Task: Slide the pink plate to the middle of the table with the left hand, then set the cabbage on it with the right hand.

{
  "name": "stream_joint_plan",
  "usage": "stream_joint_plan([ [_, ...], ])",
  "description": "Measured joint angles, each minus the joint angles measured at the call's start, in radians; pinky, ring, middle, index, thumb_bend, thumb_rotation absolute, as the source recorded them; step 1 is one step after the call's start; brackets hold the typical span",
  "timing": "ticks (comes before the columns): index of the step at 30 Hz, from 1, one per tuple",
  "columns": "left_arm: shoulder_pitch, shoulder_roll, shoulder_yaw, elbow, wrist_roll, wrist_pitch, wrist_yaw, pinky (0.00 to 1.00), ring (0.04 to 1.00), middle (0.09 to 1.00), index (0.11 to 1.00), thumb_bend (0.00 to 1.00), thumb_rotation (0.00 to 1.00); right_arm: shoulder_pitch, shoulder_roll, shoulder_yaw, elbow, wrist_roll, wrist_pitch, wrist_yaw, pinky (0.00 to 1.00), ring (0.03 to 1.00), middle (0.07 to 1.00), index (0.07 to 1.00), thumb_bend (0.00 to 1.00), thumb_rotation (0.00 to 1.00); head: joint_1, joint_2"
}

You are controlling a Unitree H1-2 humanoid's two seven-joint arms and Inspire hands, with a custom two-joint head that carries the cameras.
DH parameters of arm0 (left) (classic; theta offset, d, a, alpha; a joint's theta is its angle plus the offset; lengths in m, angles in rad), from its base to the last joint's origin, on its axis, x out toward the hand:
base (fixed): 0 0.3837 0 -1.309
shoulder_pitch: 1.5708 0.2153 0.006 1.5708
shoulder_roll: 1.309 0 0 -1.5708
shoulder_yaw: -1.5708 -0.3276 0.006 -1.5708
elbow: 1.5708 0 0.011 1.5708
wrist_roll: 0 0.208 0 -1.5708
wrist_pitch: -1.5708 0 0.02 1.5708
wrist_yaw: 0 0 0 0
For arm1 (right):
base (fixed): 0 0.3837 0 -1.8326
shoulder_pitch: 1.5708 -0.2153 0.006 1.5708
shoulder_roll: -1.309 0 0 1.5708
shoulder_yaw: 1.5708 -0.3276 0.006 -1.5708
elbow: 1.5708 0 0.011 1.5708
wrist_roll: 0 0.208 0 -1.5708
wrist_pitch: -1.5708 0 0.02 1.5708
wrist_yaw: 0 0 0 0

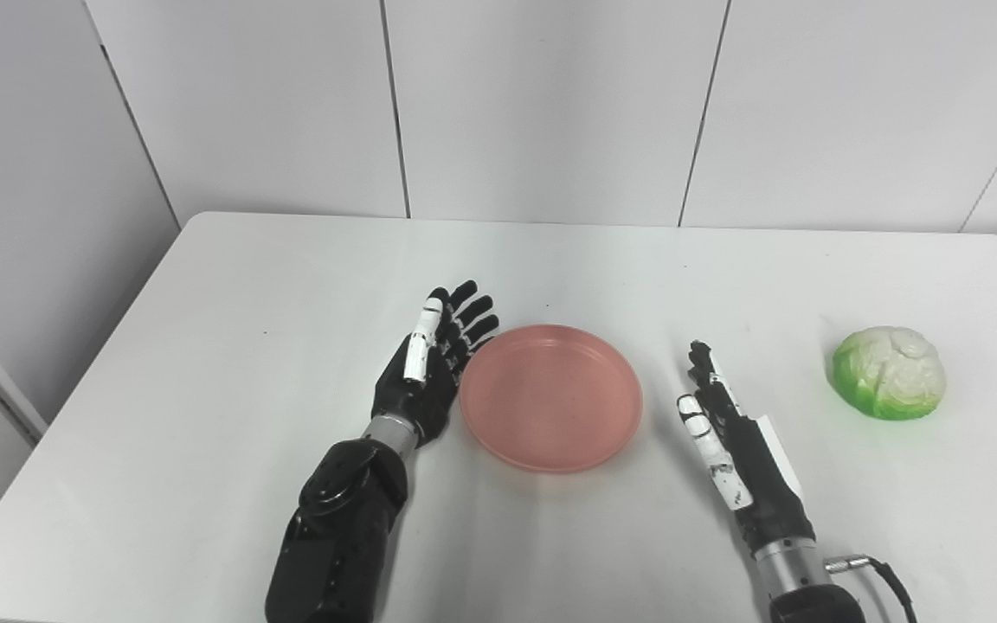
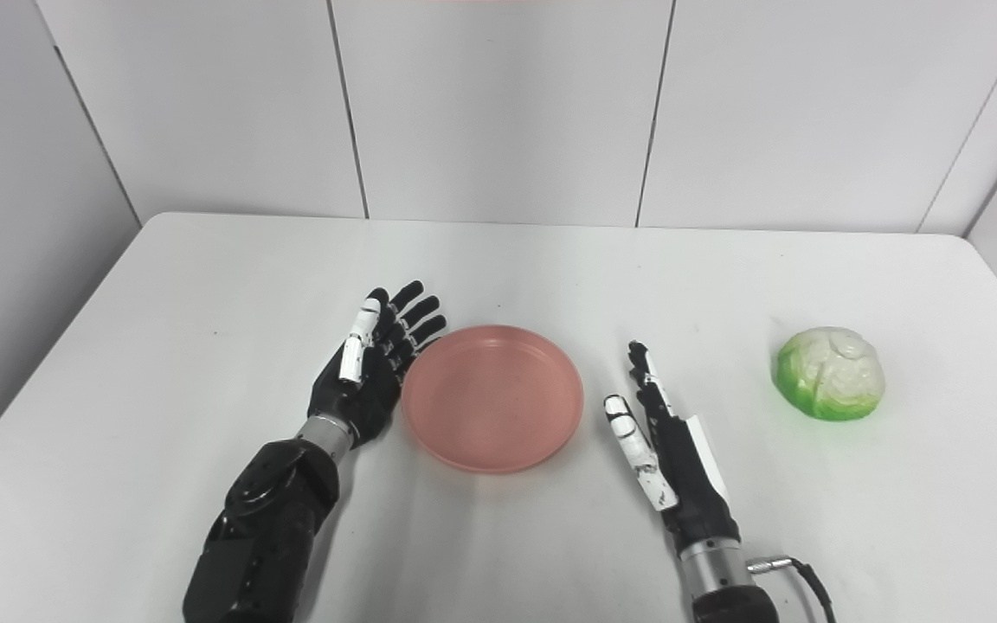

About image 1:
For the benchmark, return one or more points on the green white toy cabbage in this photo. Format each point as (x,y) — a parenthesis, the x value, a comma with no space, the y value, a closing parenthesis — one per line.
(888,372)

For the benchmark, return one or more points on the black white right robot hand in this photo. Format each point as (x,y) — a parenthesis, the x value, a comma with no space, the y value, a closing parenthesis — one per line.
(762,484)

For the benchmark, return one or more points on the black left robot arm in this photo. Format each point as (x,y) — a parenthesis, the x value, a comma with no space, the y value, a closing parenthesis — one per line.
(343,528)

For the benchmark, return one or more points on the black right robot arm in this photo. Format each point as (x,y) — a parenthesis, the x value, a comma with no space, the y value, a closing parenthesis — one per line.
(797,580)

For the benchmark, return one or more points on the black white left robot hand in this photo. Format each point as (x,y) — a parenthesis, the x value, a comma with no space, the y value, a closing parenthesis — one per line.
(416,394)

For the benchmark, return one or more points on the pink round plate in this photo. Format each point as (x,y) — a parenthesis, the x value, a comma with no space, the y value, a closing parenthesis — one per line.
(550,398)

